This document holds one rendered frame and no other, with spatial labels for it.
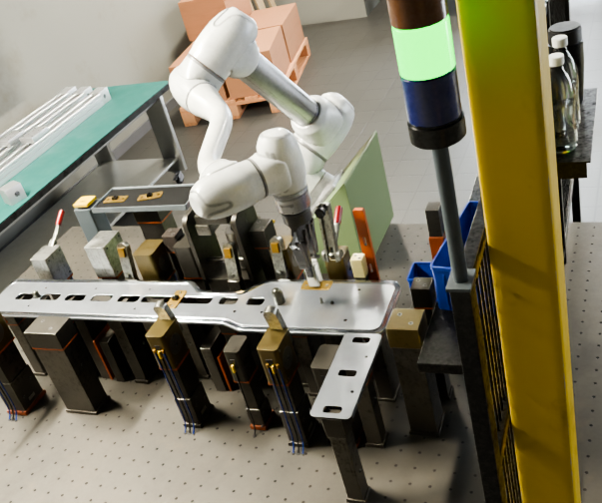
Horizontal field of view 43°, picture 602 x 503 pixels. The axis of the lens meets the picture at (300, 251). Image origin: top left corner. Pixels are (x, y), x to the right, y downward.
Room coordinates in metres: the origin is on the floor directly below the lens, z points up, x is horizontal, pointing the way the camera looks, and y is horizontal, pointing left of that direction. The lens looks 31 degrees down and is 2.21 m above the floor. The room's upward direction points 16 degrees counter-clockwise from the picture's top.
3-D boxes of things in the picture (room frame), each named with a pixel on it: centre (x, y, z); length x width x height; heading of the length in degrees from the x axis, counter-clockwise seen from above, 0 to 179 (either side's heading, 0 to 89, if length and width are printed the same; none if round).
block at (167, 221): (2.34, 0.44, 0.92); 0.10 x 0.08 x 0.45; 62
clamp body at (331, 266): (1.88, -0.10, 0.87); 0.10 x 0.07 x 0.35; 152
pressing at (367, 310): (1.94, 0.41, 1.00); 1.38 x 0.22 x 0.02; 62
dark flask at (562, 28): (1.61, -0.69, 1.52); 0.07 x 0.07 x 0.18
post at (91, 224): (2.46, 0.67, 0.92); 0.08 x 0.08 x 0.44; 62
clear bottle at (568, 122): (1.41, -0.59, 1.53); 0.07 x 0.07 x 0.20
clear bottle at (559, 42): (1.50, -0.63, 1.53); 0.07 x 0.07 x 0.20
